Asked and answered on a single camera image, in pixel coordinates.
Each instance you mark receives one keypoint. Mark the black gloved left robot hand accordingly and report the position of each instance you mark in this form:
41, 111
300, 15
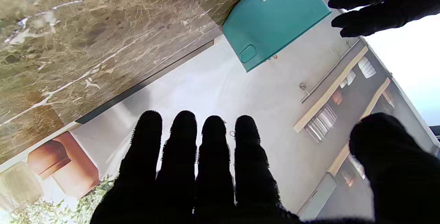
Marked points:
388, 0

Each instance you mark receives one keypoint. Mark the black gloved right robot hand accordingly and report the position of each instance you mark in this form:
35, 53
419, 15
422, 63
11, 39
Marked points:
213, 182

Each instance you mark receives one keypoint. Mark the teal plastic basket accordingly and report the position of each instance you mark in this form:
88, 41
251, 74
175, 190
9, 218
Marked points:
275, 24

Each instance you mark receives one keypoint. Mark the terracotta pot on shelf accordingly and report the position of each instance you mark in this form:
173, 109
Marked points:
337, 96

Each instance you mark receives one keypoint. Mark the black strip behind table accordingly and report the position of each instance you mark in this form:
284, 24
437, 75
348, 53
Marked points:
144, 82

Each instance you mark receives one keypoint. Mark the row of glass jars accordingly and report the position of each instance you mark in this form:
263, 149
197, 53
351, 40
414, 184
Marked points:
321, 122

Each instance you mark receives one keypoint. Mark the tall terracotta vase with plant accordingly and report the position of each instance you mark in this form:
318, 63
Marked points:
79, 169

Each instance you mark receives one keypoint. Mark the small round terracotta pot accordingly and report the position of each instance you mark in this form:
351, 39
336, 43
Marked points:
48, 158

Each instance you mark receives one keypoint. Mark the glass vase with flowers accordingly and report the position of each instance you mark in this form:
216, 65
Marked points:
20, 186

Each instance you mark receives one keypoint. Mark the metal wall rail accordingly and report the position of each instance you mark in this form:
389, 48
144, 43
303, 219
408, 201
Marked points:
330, 71

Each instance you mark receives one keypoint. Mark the wooden wall shelf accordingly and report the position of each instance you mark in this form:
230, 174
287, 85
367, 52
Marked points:
326, 93
364, 124

